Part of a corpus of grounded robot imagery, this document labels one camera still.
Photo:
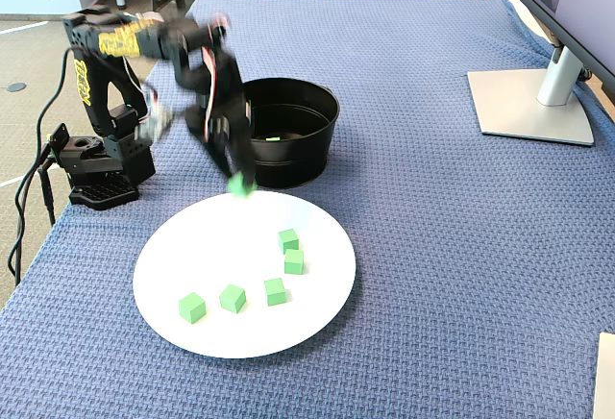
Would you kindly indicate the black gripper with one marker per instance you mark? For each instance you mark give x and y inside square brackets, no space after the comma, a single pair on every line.
[230,136]

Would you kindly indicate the white round plate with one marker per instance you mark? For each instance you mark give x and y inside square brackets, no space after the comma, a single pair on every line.
[216,246]

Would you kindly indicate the black metal bucket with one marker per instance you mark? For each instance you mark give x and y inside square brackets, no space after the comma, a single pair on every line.
[298,164]

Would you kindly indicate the blue woven cloth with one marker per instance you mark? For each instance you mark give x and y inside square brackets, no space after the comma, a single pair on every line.
[432,198]

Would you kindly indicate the round dark floor outlet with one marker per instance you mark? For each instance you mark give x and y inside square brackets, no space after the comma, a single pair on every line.
[17,86]

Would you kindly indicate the monitor with silver stand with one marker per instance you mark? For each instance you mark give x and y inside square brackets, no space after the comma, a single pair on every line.
[528,111]

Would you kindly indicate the white flat board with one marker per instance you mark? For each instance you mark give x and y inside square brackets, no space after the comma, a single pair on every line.
[606,380]

